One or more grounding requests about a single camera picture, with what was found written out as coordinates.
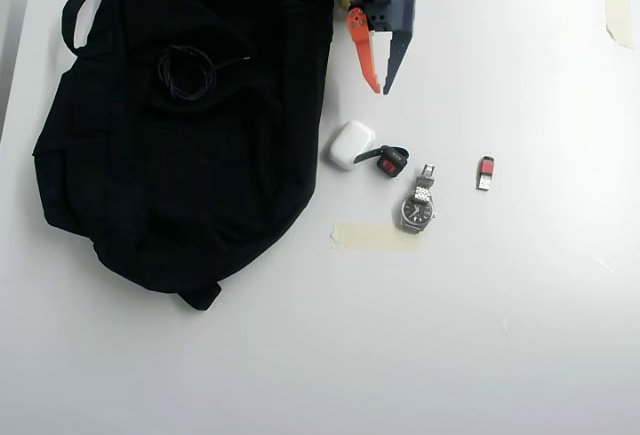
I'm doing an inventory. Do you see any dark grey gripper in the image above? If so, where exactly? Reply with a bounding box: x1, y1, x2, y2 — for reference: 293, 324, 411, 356
346, 0, 417, 96

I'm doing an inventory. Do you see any black braided usb-c cable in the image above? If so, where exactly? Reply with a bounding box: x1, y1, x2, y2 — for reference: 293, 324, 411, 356
157, 44, 251, 102

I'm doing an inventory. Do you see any black fabric bag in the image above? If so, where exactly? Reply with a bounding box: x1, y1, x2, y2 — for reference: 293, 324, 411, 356
32, 0, 335, 312

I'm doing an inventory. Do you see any white earbuds charging case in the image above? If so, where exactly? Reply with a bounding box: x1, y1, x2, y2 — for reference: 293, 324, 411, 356
327, 119, 375, 171

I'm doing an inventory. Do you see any black key fob red button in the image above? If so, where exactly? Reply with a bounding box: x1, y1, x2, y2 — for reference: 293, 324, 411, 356
353, 144, 411, 180

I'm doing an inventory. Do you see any red silver usb flash drive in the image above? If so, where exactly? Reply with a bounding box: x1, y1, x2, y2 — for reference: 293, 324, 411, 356
474, 154, 497, 192

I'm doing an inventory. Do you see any silver metal wristwatch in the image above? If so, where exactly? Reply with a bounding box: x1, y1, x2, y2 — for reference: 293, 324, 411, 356
398, 163, 437, 236

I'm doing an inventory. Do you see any long beige masking tape strip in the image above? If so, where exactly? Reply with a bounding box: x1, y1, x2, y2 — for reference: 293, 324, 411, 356
332, 223, 423, 252

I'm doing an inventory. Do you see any short beige masking tape piece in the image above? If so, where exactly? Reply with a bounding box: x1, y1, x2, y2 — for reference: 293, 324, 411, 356
603, 0, 635, 50

